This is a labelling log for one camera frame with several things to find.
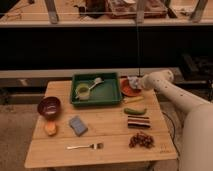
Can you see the white towel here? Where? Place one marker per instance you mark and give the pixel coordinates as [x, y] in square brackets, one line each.
[134, 82]

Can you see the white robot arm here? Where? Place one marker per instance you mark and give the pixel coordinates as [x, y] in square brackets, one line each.
[197, 140]

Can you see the red bowl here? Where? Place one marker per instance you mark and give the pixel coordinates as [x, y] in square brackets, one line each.
[127, 90]

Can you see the dark maroon bowl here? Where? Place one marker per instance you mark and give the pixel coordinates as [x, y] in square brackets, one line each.
[49, 108]

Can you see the green plastic tray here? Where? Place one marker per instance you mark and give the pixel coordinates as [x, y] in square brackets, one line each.
[106, 93]

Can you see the white spoon in tray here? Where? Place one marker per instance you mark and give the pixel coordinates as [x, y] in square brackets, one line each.
[96, 81]

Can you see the green plastic cup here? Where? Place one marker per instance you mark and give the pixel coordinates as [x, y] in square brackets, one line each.
[82, 91]

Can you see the yellow toy corn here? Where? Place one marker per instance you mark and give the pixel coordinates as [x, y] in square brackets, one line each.
[132, 99]

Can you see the green toy cucumber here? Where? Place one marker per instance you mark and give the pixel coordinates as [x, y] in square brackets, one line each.
[131, 111]

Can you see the blue sponge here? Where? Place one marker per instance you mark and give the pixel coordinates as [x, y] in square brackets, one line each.
[78, 125]

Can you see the metal fork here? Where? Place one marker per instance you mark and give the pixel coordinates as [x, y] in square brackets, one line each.
[93, 146]

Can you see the brown toy grapes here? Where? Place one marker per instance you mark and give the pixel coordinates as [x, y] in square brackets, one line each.
[142, 139]

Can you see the orange toy fruit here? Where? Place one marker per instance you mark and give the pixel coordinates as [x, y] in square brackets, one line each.
[50, 128]

